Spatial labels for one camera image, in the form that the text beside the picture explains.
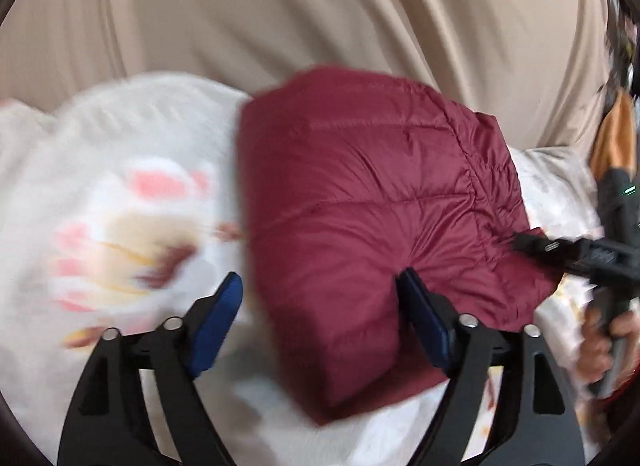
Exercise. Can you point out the beige fabric cover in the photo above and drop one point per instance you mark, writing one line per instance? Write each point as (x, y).
(300, 5)

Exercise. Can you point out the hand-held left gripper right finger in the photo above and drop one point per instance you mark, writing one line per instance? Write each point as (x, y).
(425, 321)

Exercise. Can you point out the cream floral fleece blanket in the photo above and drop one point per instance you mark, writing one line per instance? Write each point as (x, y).
(100, 185)

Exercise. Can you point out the maroon quilted puffer jacket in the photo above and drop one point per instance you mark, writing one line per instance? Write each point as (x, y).
(360, 206)

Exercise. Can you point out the person's right hand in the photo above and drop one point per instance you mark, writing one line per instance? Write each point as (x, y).
(595, 351)

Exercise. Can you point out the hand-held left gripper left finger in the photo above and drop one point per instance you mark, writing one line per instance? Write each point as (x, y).
(220, 326)

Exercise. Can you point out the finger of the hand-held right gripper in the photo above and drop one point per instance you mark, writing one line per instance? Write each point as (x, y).
(545, 248)

